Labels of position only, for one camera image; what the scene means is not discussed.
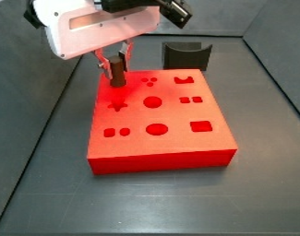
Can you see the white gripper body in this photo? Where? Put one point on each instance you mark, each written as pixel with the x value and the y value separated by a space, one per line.
pixel 79 27

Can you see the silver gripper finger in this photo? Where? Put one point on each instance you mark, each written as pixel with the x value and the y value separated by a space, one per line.
pixel 104 63
pixel 125 54

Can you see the brown hexagon peg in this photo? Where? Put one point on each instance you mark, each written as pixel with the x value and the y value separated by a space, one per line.
pixel 119 80

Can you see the black curved holder block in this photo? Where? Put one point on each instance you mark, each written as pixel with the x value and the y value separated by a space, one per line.
pixel 186 55

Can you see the red shape sorter block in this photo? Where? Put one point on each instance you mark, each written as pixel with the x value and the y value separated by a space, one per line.
pixel 159 124

